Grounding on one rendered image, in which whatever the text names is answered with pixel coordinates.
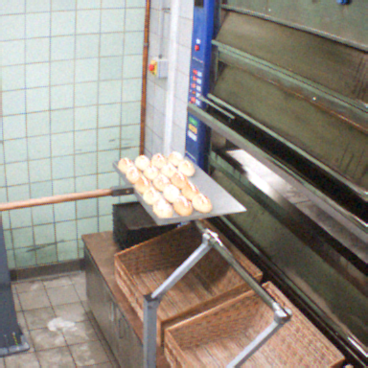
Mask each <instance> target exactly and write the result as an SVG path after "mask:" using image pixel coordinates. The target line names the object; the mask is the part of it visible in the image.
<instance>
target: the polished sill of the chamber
mask: <svg viewBox="0 0 368 368"><path fill-rule="evenodd" d="M211 158H212V159H214V160H215V161H216V162H217V163H218V164H219V165H220V166H221V167H222V168H224V169H225V170H226V171H227V172H230V173H231V174H233V175H234V176H235V177H236V178H237V179H238V180H239V181H240V182H241V183H242V184H243V185H244V186H246V187H247V188H248V189H249V190H250V191H252V192H253V193H254V195H257V196H258V197H260V198H261V199H262V200H263V201H265V203H266V204H267V205H269V206H270V207H271V208H272V209H273V210H275V211H276V212H277V213H279V214H280V215H281V216H282V217H283V218H284V219H285V220H287V221H288V222H289V223H291V224H292V225H293V226H294V227H295V228H296V229H297V230H298V231H299V232H300V231H301V232H302V234H303V235H305V236H306V237H307V238H308V239H309V240H311V241H312V242H313V243H314V244H315V245H316V246H318V247H319V248H320V249H321V250H322V251H323V252H326V254H327V255H328V256H330V258H332V259H333V260H334V261H335V262H336V263H338V264H339V265H340V266H341V267H343V269H345V270H346V271H347V272H349V273H350V275H353V277H354V278H355V279H357V280H358V282H359V283H361V284H362V285H363V286H365V287H366V288H367V289H368V264H367V263H365V262H364V261H363V260H362V259H361V258H360V257H359V256H358V255H356V254H355V253H354V252H353V251H352V250H350V249H348V247H347V246H345V244H342V243H341V241H339V240H338V239H336V238H335V237H334V236H333V235H332V234H330V233H329V232H327V231H326V230H325V229H324V228H323V227H322V226H320V225H319V224H317V223H316V222H315V221H314V220H313V219H312V218H310V217H308V216H307V215H306V214H305V213H304V212H303V211H301V210H300V209H299V208H298V207H296V206H294V205H293V204H292V203H291V202H290V201H289V200H287V199H286V198H285V197H284V196H283V195H281V194H279V193H277V192H276V190H274V189H273V188H272V187H270V186H269V185H268V184H266V183H265V181H263V180H262V179H261V178H260V177H259V176H257V175H256V174H254V173H253V172H252V171H250V170H249V169H248V168H246V167H245V166H244V165H242V164H241V163H240V162H238V161H237V159H235V158H234V157H233V156H231V155H230V154H229V153H227V152H226V151H225V150H223V149H212V154H211Z"/></svg>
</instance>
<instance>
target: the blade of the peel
mask: <svg viewBox="0 0 368 368"><path fill-rule="evenodd" d="M183 158H184V161H189V162H191V163H192V164H193V166H194V175H193V176H191V177H187V176H186V177H187V178H188V181H189V182H192V183H194V184H195V185H196V187H197V188H198V191H199V194H200V195H204V196H206V197H208V198H209V199H210V201H211V203H212V210H211V212H210V213H208V214H202V213H200V212H198V211H196V210H195V209H194V206H193V202H192V201H191V200H190V201H191V203H192V206H193V212H192V213H191V215H190V216H185V217H181V216H180V215H179V214H177V213H176V212H175V210H174V209H173V205H172V204H171V203H169V202H168V201H167V202H168V203H169V204H170V206H171V207H172V217H171V218H159V217H158V216H157V215H156V214H155V213H154V212H153V207H152V206H149V205H148V204H147V203H146V201H145V200H144V199H143V195H141V194H139V193H138V192H137V190H136V188H135V184H132V183H130V182H129V181H128V179H127V178H126V174H125V173H122V171H121V170H120V169H119V168H118V165H119V162H120V161H121V160H113V169H114V170H115V172H116V173H117V174H118V175H119V176H120V177H122V179H123V180H124V181H125V183H126V184H132V186H133V187H134V195H135V196H136V197H137V198H138V199H139V201H140V202H141V203H142V204H143V206H144V208H145V209H146V211H147V212H148V213H149V215H150V216H151V217H152V218H153V220H154V221H156V223H157V224H158V225H162V224H168V223H179V222H184V221H190V220H195V219H206V218H211V217H217V216H222V215H227V214H233V213H238V212H243V211H246V210H245V209H244V208H243V207H242V206H241V205H240V204H239V203H238V201H237V200H236V199H234V198H233V197H232V196H230V195H229V194H227V193H226V192H225V191H224V190H223V189H222V188H221V187H220V186H219V184H218V183H217V182H216V181H215V180H213V179H212V178H211V177H210V176H209V175H208V174H207V173H206V172H204V171H203V170H201V169H200V168H199V167H198V166H196V165H195V164H194V162H193V161H192V160H191V159H190V158H188V157H183Z"/></svg>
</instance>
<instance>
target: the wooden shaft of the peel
mask: <svg viewBox="0 0 368 368"><path fill-rule="evenodd" d="M111 195H112V193H111V188H110V189H102V190H97V191H90V192H83V193H77V194H65V195H53V196H47V197H41V198H35V199H29V200H23V201H19V200H17V201H12V202H7V203H0V212H2V211H8V210H13V209H24V208H30V207H35V206H40V205H46V204H58V203H64V202H70V201H76V200H83V199H88V198H94V197H101V196H111Z"/></svg>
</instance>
